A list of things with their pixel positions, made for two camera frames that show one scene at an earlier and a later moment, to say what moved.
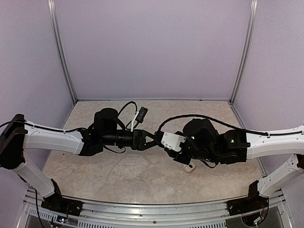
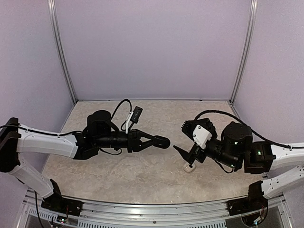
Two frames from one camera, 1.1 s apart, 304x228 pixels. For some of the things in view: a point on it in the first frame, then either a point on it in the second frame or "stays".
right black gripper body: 183,160 -> 200,158
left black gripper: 138,140 stays
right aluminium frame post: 251,26 stays
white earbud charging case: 190,167 stays
